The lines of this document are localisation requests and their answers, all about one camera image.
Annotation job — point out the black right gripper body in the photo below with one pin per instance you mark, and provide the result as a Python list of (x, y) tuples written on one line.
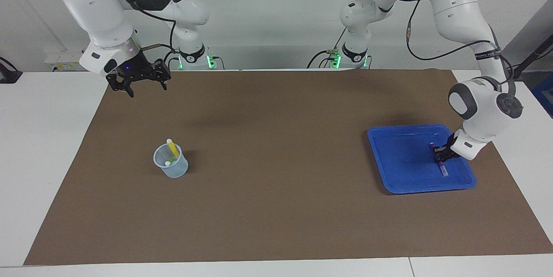
[(134, 67)]

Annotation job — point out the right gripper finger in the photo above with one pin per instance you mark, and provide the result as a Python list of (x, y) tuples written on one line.
[(116, 82), (163, 71)]

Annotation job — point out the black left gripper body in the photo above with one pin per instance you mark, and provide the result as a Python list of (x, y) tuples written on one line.
[(451, 149)]

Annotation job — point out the purple marker pen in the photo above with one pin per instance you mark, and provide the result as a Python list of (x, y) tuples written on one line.
[(443, 169)]

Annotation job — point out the yellow marker pen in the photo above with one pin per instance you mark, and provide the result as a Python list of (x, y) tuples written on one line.
[(173, 149)]

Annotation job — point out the green marker pen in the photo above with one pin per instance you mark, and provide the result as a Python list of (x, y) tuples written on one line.
[(171, 161)]

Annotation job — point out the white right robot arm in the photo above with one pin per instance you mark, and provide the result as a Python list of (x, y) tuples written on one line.
[(95, 9)]

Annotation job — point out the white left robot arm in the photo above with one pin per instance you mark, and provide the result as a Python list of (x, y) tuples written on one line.
[(486, 125)]

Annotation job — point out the blue plastic tray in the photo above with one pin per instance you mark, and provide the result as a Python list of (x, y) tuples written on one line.
[(402, 169)]

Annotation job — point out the white power strip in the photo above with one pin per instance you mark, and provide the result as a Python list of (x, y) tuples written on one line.
[(65, 61)]

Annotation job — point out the translucent plastic cup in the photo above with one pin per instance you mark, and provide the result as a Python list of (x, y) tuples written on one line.
[(173, 172)]

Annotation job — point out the black clamp base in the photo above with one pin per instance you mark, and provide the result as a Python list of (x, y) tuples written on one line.
[(8, 76)]

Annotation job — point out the blue storage box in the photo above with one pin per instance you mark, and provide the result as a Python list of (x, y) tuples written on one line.
[(546, 95)]

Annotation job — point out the black stand pole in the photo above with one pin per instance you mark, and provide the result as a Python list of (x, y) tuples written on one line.
[(533, 54)]

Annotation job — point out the brown table mat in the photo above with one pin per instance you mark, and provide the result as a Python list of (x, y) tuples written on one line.
[(276, 208)]

